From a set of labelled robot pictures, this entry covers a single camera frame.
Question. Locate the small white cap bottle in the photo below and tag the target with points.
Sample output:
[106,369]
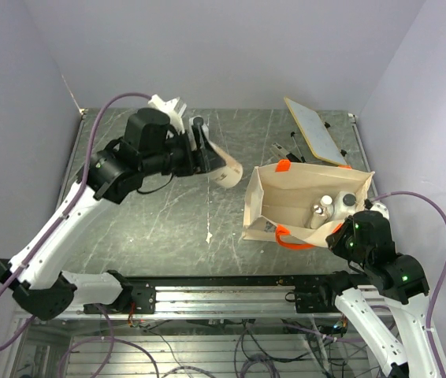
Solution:
[326,203]

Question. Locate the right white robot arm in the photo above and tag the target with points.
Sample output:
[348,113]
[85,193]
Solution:
[416,351]

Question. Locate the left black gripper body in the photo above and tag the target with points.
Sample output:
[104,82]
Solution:
[176,156]

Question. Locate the white board wooden edge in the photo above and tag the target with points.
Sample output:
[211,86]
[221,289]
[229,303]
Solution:
[316,134]

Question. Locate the beige round lid bottle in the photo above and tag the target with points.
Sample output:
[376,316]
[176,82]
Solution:
[230,174]

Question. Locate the small grey black device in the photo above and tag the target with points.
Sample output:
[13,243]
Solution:
[281,153]

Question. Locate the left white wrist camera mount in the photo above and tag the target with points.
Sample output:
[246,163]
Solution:
[174,108]

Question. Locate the beige canvas tote bag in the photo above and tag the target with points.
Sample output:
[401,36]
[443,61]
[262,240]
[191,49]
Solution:
[280,199]

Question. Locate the white bottle grey cap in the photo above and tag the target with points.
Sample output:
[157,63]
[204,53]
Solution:
[198,133]
[344,205]

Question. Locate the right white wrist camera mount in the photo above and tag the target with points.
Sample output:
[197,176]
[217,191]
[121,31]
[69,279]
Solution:
[377,206]

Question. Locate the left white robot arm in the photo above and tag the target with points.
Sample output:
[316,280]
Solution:
[36,277]

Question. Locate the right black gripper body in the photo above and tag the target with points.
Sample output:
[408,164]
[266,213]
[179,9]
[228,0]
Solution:
[356,251]

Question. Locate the clear silver top bottle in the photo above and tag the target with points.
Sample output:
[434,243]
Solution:
[318,217]

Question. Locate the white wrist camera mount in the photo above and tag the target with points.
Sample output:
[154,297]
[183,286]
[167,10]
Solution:
[174,108]
[377,206]

